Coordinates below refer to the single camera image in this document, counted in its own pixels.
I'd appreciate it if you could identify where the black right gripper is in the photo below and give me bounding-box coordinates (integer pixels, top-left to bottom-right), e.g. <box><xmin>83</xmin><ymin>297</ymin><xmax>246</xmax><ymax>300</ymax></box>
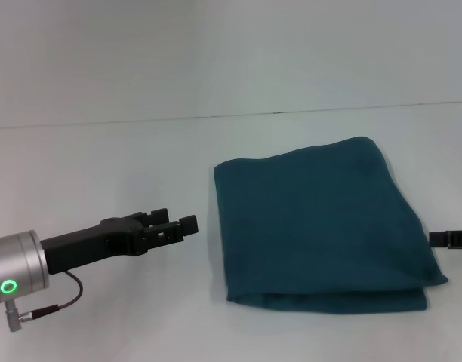
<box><xmin>428</xmin><ymin>230</ymin><xmax>462</xmax><ymax>250</ymax></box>

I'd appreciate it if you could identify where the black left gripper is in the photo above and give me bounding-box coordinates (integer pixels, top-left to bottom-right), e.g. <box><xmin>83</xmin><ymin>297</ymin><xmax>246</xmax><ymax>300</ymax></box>
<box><xmin>39</xmin><ymin>207</ymin><xmax>199</xmax><ymax>276</ymax></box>

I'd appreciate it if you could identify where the teal t-shirt with FREE print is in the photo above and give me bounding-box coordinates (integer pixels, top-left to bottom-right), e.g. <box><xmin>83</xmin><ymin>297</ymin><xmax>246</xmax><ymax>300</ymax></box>
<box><xmin>213</xmin><ymin>136</ymin><xmax>450</xmax><ymax>314</ymax></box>

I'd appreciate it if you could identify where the left arm cable with connector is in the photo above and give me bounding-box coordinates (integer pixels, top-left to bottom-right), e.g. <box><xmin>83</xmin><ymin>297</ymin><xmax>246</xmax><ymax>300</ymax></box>
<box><xmin>4</xmin><ymin>269</ymin><xmax>85</xmax><ymax>333</ymax></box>

